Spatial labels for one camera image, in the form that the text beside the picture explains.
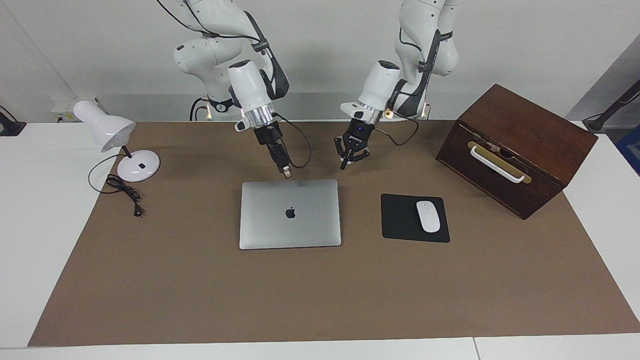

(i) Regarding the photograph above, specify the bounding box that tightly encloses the white computer mouse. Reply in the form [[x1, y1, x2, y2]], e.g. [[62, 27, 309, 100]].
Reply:
[[416, 200, 441, 234]]

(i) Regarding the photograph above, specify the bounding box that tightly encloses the brass box handle plate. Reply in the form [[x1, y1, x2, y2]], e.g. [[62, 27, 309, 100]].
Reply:
[[467, 140, 533, 185]]

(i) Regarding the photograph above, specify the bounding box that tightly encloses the brown table mat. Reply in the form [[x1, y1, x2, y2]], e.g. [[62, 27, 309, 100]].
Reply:
[[27, 120, 640, 347]]

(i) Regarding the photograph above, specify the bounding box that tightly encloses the black lamp power cable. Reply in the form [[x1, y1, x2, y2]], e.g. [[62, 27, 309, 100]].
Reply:
[[88, 153, 144, 218]]

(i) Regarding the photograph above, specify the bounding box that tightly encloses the black right arm base cable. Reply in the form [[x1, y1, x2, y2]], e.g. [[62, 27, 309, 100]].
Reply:
[[189, 96, 211, 122]]

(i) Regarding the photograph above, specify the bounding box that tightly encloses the blue object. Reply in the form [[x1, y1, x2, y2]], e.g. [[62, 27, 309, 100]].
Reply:
[[616, 124, 640, 177]]

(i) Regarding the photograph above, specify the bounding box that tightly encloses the white desk lamp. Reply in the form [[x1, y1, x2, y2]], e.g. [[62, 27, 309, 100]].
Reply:
[[73, 100, 161, 183]]

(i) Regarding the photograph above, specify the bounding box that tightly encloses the black table clamp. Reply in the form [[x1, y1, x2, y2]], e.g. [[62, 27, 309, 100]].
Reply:
[[0, 105, 27, 137]]

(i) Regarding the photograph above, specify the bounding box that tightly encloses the black stand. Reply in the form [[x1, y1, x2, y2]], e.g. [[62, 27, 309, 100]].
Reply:
[[582, 79, 640, 133]]

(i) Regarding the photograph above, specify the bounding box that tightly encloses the white box handle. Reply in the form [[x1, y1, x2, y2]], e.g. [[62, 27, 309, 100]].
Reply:
[[470, 145, 527, 184]]

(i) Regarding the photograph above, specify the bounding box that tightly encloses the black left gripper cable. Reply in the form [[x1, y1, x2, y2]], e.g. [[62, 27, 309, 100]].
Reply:
[[375, 120, 420, 147]]

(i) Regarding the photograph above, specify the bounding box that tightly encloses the white power strip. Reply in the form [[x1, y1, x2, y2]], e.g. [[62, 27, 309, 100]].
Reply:
[[51, 96, 103, 124]]

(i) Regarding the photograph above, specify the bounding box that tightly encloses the black mouse pad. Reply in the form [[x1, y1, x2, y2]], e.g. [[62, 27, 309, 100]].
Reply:
[[380, 193, 451, 244]]

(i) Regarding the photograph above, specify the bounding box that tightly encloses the dark brown wooden box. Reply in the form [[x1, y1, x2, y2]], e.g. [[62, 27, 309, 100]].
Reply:
[[435, 83, 599, 221]]

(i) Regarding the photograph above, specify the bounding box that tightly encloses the silver grey laptop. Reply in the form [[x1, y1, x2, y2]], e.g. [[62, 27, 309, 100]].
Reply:
[[239, 179, 343, 250]]

